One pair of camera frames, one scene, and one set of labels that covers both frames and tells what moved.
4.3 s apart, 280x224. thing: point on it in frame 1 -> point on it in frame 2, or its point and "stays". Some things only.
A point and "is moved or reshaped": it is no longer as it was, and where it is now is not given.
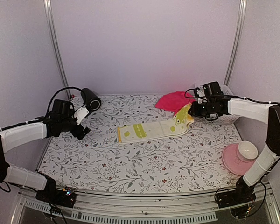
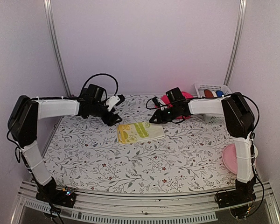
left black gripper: (77, 132) -> (112, 121)
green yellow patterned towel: (142, 131) is moved or reshaped
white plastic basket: (226, 118) stays
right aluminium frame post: (242, 7) stays
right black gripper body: (203, 111) -> (172, 115)
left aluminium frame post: (48, 4) stays
